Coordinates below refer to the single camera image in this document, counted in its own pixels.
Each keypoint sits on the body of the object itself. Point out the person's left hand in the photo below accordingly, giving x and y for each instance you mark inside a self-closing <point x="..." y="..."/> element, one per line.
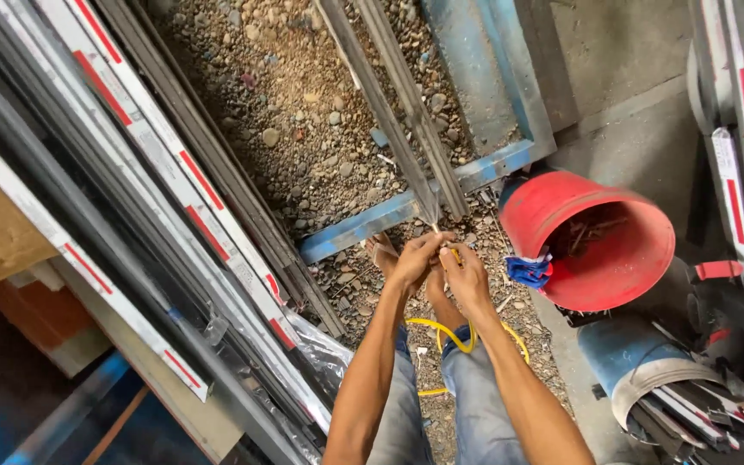
<point x="414" y="261"/>

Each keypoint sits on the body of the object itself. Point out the person's right hand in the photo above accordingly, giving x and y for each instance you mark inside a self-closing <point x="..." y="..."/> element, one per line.
<point x="469" y="281"/>

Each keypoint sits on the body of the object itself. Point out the person's right fingers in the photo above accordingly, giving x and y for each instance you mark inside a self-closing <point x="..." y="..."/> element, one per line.
<point x="453" y="261"/>

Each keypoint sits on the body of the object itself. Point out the person's left fingers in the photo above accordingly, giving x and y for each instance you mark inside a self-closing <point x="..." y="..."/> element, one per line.
<point x="435" y="240"/>

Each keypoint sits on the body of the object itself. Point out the person's right foot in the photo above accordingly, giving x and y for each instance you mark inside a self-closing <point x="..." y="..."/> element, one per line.
<point x="438" y="297"/>

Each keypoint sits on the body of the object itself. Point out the person's foot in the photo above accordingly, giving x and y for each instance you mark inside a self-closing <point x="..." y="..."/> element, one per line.
<point x="438" y="297"/>
<point x="382" y="252"/>

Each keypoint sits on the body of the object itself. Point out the person's left foot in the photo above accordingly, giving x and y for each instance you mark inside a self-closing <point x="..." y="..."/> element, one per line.
<point x="382" y="252"/>

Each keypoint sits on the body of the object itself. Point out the blue cloth rag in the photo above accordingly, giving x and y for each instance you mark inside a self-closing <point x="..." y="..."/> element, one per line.
<point x="527" y="271"/>

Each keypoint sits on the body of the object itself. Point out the red plastic bucket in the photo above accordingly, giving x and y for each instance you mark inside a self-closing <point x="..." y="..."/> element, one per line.
<point x="540" y="206"/>

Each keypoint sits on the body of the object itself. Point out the long grey aluminium profile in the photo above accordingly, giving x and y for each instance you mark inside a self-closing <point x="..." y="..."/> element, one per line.
<point x="378" y="103"/>
<point x="420" y="110"/>

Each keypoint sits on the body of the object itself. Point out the metal scraps in bucket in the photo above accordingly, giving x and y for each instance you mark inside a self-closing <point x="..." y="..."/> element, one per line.
<point x="582" y="236"/>

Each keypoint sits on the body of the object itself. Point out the person's right leg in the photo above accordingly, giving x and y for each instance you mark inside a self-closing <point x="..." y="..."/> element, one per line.
<point x="478" y="407"/>

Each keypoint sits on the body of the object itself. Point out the person's leg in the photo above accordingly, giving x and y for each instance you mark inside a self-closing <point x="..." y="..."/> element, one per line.
<point x="478" y="407"/>
<point x="404" y="413"/>

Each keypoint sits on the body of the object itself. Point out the person's left leg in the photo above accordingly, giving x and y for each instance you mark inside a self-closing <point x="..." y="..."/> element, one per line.
<point x="404" y="413"/>

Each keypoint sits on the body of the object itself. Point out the clear plastic wrap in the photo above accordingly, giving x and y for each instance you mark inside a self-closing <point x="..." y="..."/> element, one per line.
<point x="320" y="352"/>

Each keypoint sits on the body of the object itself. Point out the blue metal drum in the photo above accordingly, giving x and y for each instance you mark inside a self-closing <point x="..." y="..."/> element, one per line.
<point x="624" y="352"/>

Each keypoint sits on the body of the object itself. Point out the heap of profile offcuts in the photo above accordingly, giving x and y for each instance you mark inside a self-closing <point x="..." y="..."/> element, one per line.
<point x="708" y="420"/>

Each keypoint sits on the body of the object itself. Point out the leaning wrapped aluminium profiles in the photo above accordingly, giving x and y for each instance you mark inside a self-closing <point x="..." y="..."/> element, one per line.
<point x="743" y="155"/>

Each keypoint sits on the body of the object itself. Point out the stack of wrapped aluminium profiles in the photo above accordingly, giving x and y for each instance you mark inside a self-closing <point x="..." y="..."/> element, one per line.
<point x="126" y="194"/>

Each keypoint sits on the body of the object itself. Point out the blue metal frame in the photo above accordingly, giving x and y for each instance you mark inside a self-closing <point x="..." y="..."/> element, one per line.
<point x="475" y="58"/>

